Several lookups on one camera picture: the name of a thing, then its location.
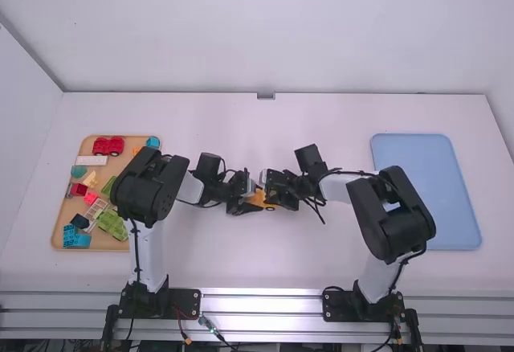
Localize clear green toy brick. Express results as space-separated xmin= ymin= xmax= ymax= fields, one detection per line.
xmin=100 ymin=177 xmax=118 ymax=199

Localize tan tray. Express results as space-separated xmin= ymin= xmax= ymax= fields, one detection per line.
xmin=50 ymin=133 xmax=163 ymax=252

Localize red toy car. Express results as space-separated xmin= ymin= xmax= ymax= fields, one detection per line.
xmin=92 ymin=136 xmax=126 ymax=157

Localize silver rails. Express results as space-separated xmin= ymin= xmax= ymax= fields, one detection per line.
xmin=0 ymin=287 xmax=514 ymax=344

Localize blue mat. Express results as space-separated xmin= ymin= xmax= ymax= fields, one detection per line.
xmin=369 ymin=133 xmax=483 ymax=252

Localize white window frame brick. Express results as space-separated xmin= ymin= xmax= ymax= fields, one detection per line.
xmin=83 ymin=200 xmax=112 ymax=234

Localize black cable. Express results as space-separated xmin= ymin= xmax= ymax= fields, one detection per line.
xmin=299 ymin=189 xmax=328 ymax=226

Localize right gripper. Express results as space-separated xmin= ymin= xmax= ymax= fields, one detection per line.
xmin=263 ymin=169 xmax=301 ymax=211

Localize red toy brick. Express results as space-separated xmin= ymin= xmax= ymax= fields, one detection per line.
xmin=66 ymin=182 xmax=90 ymax=199

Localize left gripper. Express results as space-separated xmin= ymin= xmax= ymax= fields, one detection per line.
xmin=224 ymin=170 xmax=252 ymax=209

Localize white toy brick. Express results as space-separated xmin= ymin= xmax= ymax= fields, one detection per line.
xmin=75 ymin=155 xmax=110 ymax=167

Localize yellow toy car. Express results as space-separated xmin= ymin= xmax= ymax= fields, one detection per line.
xmin=244 ymin=189 xmax=283 ymax=214

